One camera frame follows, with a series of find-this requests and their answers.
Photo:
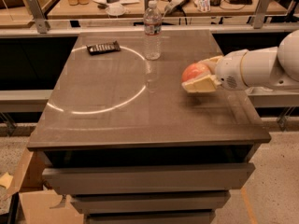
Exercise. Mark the red orange apple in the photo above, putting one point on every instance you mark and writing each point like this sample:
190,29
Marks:
195,70

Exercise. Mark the bottom grey drawer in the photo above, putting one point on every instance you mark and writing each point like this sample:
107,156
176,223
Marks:
189,217

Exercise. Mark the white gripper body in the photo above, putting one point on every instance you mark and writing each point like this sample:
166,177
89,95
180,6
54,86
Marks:
230,69

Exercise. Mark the clear plastic water bottle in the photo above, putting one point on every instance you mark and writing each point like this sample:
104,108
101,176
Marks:
152,29

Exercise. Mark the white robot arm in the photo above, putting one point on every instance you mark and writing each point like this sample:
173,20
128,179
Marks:
275,68

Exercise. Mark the top grey drawer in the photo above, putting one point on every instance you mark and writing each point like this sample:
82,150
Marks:
148,179

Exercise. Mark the white bowl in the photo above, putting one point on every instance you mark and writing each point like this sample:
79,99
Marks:
115,11

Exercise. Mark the grey drawer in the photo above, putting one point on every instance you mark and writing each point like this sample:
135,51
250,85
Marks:
150,202
148,179
189,217

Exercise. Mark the white power strip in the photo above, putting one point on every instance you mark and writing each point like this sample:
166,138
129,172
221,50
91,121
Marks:
174,5

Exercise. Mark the yellow sticky note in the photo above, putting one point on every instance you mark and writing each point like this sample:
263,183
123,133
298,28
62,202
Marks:
5,180

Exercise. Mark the right metal bracket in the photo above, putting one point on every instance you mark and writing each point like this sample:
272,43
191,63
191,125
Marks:
258,16

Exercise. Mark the left metal bracket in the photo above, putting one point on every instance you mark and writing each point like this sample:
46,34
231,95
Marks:
36,12

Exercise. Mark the black chocolate bar wrapper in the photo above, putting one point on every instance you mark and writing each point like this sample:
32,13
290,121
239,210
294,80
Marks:
103,48

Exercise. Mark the small patterned box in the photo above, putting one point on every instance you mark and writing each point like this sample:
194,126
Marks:
202,5

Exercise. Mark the middle grey drawer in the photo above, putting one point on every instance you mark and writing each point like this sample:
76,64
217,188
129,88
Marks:
150,202

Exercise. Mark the grey drawer cabinet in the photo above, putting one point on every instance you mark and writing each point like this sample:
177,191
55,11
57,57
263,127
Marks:
119,110

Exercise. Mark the wooden background desk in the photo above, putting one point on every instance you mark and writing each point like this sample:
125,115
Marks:
63,11

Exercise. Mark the cardboard box on floor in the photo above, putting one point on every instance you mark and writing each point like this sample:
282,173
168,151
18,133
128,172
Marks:
40,203

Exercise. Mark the metal bracket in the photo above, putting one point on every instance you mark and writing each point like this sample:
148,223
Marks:
36,12
258,16

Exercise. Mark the metal rail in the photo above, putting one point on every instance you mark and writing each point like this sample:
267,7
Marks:
215,24

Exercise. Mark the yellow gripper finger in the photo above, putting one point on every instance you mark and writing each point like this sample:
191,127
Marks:
201,84
212,62

